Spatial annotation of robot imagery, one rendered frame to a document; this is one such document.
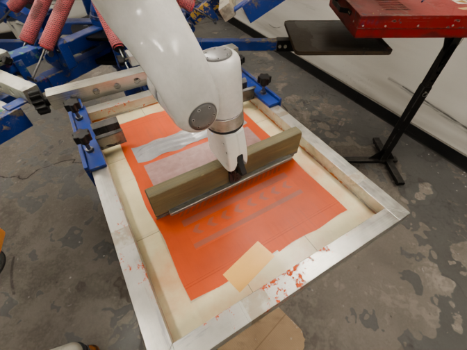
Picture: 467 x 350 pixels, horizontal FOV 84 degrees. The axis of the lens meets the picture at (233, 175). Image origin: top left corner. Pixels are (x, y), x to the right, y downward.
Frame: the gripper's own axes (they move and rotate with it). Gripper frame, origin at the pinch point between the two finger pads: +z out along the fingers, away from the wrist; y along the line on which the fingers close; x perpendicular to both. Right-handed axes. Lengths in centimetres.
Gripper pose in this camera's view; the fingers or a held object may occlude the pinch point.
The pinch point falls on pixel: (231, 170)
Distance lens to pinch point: 63.2
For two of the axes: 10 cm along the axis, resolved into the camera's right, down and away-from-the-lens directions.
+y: 5.2, 6.4, -5.7
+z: 0.7, 6.3, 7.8
